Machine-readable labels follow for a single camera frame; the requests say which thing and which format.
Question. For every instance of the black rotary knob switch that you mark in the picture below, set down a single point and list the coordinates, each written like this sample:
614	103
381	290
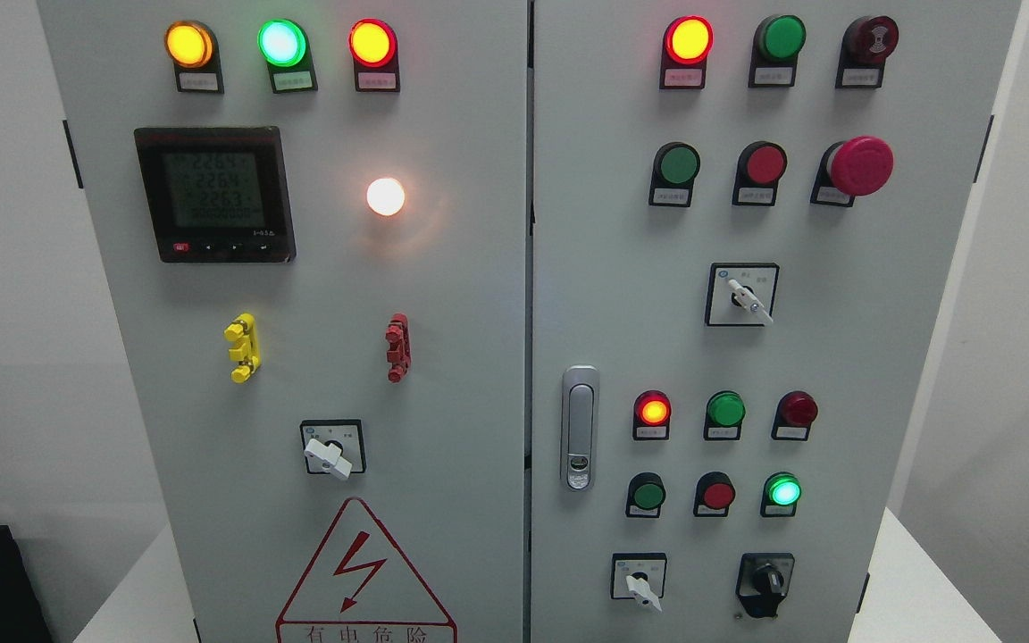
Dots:
763	582

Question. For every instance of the red terminal connector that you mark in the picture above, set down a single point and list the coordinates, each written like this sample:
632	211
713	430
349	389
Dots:
399	354

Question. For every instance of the red lit indicator lower left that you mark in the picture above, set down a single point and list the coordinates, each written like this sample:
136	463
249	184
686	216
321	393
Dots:
651	416

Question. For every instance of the white lit indicator lamp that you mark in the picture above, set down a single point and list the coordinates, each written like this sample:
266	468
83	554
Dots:
386	196

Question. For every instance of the green push button lower left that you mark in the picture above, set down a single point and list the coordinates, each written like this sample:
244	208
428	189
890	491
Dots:
645	496

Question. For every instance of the green push button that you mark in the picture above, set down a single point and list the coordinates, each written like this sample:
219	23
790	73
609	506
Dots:
676	165
645	496
780	495

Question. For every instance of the green push button upper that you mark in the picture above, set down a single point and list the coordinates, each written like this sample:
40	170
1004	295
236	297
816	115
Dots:
676	165

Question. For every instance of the green indicator lower middle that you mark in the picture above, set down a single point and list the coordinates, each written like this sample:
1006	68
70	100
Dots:
725	413

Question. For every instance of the grey electrical cabinet left door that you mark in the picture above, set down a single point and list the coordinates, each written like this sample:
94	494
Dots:
444	446

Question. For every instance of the grey electrical cabinet door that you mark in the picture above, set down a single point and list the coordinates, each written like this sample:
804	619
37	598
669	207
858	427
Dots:
622	286
444	446

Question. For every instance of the grey electrical cabinet right door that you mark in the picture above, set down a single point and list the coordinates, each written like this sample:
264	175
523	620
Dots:
622	286

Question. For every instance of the red push button lower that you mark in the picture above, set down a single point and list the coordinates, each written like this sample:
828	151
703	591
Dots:
714	495

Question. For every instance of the red push button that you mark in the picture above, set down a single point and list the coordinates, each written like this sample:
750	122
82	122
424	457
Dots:
714	495
760	167

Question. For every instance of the yellow terminal connector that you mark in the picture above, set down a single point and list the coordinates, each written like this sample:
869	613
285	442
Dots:
244	347

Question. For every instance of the red push button upper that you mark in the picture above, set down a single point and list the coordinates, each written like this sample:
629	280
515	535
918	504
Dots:
760	167

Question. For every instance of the red indicator lower right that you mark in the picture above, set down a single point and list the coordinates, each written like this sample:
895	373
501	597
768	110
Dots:
795	414

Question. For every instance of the red high voltage warning sign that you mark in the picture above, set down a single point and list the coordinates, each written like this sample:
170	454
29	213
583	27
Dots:
361	587

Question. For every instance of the red lit indicator light left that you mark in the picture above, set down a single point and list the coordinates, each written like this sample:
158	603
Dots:
373	45

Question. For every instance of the green push button lower right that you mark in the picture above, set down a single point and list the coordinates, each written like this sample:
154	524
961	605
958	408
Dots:
780	495

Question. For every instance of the black digital power meter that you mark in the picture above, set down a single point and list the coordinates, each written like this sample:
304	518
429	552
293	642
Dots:
217	194

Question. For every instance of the red lit indicator top right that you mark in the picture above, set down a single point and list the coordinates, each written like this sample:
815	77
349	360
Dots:
687	43

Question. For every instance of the green lit indicator light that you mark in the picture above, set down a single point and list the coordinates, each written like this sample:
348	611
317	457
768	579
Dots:
287	54

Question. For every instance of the red emergency stop mushroom button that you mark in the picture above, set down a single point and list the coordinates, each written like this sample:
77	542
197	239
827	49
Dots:
856	167

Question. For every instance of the green indicator top right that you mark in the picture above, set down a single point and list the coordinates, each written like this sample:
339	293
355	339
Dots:
774	52

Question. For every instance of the yellow indicator light top left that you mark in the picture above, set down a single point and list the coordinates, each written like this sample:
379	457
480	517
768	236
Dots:
194	53

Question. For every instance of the red black buzzer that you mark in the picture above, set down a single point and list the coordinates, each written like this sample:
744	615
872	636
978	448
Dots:
865	47

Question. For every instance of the silver door latch handle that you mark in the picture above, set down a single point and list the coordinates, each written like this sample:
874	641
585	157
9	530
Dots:
579	422

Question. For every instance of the white selector switch left door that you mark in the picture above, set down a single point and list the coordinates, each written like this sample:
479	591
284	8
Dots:
333	447

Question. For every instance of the white selector switch upper right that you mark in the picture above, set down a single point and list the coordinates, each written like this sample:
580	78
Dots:
741	294

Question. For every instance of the white selector switch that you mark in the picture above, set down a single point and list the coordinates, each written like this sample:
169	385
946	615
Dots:
741	294
639	577

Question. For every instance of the white selector switch bottom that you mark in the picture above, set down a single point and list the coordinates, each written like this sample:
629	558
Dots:
639	577

